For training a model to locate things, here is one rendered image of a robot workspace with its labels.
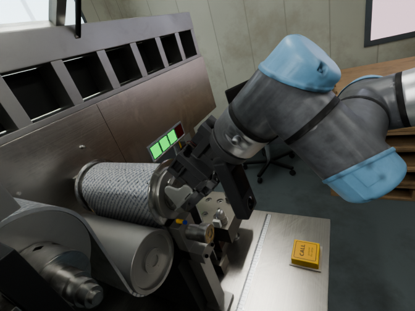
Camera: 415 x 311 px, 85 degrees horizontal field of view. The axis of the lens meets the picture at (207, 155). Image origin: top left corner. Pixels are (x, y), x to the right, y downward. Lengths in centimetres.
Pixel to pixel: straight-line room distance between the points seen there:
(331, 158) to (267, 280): 52
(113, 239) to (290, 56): 43
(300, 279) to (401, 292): 116
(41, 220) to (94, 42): 61
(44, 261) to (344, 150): 33
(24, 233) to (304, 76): 36
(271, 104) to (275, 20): 262
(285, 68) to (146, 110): 73
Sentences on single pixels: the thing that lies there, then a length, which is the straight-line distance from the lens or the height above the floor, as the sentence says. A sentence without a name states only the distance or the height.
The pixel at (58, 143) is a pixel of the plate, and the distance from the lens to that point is 72.
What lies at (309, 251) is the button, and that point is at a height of 92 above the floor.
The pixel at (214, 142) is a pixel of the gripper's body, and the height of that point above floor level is 139.
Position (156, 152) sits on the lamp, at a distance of 93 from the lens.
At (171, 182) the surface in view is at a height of 129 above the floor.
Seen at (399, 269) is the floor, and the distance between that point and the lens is 193.
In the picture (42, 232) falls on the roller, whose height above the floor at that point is 137.
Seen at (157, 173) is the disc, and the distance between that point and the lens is 47.
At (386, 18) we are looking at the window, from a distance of 285.
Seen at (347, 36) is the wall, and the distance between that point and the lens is 285.
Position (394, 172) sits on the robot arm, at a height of 136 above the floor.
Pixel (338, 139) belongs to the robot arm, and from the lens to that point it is 26.
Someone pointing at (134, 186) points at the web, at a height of 130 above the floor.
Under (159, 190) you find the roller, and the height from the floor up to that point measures 129.
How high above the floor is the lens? 152
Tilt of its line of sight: 27 degrees down
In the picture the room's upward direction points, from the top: 17 degrees counter-clockwise
